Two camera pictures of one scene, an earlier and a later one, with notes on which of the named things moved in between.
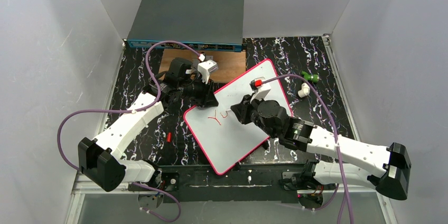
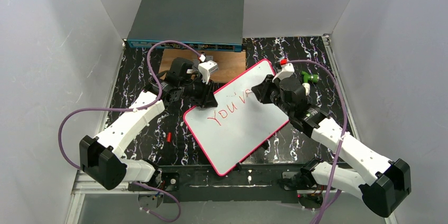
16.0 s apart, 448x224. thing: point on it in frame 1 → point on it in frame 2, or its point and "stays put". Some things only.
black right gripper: [245, 111] → [264, 90]
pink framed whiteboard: [225, 139] stays put
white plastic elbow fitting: [305, 91] stays put
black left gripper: [204, 94] stays put
